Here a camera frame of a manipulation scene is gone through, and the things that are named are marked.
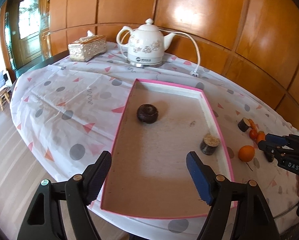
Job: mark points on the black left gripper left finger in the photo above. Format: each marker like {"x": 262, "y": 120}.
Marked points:
{"x": 44, "y": 218}

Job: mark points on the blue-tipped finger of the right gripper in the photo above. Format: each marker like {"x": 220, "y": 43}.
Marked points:
{"x": 273, "y": 147}

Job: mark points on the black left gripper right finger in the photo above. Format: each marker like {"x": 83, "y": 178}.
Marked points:
{"x": 253, "y": 219}

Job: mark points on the dark round taro piece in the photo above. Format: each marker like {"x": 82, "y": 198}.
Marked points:
{"x": 147, "y": 113}

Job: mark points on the small orange tangerine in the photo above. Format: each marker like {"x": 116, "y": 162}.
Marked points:
{"x": 260, "y": 137}

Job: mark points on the red cherry tomato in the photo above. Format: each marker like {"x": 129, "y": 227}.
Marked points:
{"x": 253, "y": 134}

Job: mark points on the small orange carrot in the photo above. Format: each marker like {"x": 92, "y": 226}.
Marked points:
{"x": 252, "y": 125}

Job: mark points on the large orange tangerine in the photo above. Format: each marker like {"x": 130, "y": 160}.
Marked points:
{"x": 246, "y": 153}

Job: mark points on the patterned white tablecloth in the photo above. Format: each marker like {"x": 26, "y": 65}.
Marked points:
{"x": 68, "y": 113}

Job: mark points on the pink shallow tray box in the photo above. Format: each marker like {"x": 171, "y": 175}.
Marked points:
{"x": 148, "y": 177}

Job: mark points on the small wooden stool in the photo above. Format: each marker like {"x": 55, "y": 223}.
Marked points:
{"x": 5, "y": 97}

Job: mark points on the white ceramic electric kettle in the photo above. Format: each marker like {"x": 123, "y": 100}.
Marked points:
{"x": 144, "y": 45}

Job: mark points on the ornate cream tissue box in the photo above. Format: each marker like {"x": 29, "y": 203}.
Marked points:
{"x": 85, "y": 48}

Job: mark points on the wooden door with glass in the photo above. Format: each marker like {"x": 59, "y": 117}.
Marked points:
{"x": 23, "y": 33}

